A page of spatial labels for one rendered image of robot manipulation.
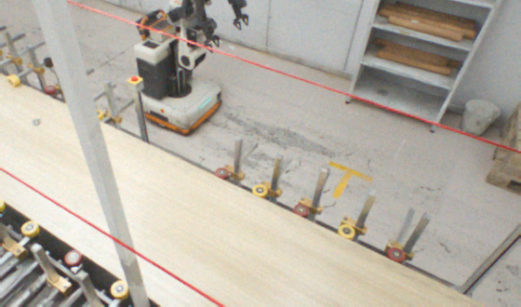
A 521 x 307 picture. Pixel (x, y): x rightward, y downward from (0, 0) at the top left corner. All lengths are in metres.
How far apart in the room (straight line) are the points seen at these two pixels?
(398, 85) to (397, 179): 1.28
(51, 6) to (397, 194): 3.23
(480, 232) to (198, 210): 2.38
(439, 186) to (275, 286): 2.34
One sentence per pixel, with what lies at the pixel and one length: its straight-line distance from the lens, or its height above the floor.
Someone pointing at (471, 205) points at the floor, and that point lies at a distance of 3.92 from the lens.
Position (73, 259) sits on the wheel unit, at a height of 0.90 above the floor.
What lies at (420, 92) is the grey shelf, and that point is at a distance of 4.73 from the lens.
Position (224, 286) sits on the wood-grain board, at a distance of 1.90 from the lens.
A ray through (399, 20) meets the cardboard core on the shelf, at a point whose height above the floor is 0.96.
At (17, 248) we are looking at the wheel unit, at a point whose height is 0.86.
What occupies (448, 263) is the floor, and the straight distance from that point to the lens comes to 3.45.
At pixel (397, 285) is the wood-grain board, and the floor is 0.90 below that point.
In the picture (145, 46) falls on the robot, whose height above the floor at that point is 0.81.
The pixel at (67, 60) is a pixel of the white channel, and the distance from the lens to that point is 0.96.
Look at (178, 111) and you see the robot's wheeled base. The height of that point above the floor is 0.28.
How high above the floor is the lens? 2.59
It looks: 47 degrees down
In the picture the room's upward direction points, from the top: 1 degrees counter-clockwise
